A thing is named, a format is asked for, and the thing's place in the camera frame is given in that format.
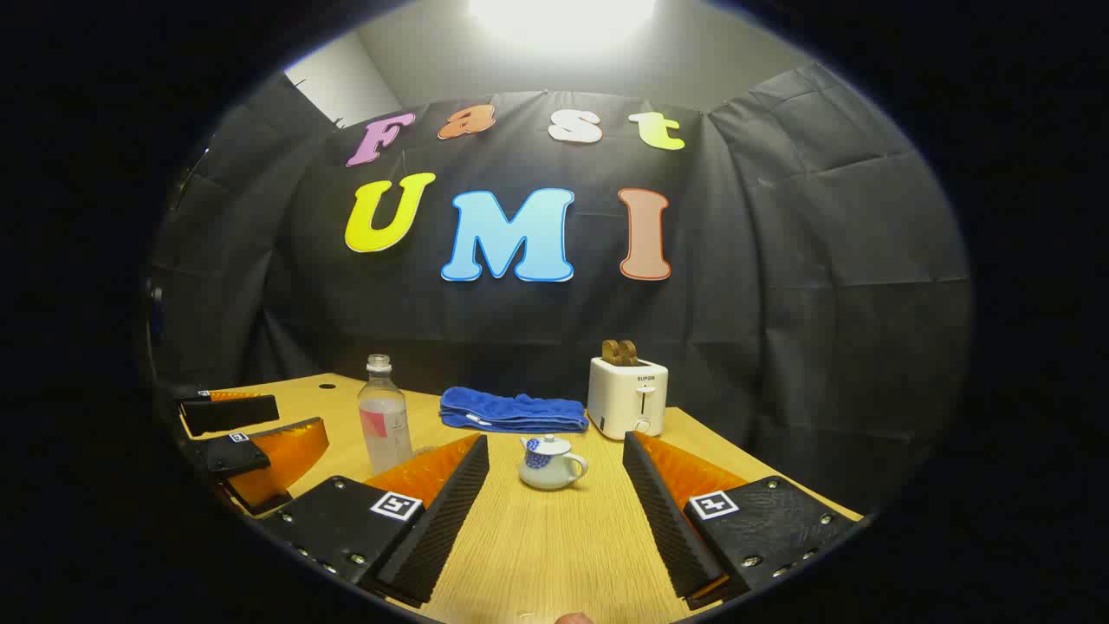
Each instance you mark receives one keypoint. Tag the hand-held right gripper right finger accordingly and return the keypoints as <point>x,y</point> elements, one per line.
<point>667,520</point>

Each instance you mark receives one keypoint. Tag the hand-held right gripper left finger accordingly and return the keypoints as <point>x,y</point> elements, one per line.
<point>442,520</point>

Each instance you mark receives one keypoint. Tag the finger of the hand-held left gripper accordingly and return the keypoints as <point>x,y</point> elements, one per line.
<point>277,459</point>
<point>230,414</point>

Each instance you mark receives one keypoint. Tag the clear plastic water bottle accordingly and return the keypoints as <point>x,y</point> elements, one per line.
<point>385,433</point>

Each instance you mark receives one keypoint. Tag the white blue-patterned teacup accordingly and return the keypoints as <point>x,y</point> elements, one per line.
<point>548,477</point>

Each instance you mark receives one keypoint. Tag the folded blue towel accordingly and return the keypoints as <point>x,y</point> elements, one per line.
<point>511,412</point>

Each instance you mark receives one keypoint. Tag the white toaster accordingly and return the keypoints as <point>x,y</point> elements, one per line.
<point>624,399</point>

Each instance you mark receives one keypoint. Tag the brown toast slice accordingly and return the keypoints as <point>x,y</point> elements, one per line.
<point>630,353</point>
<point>612,352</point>

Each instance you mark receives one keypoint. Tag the black backdrop cloth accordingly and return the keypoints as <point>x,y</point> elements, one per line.
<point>780,260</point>

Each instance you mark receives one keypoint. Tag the ceiling light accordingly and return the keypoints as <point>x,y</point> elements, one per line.
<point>563,17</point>

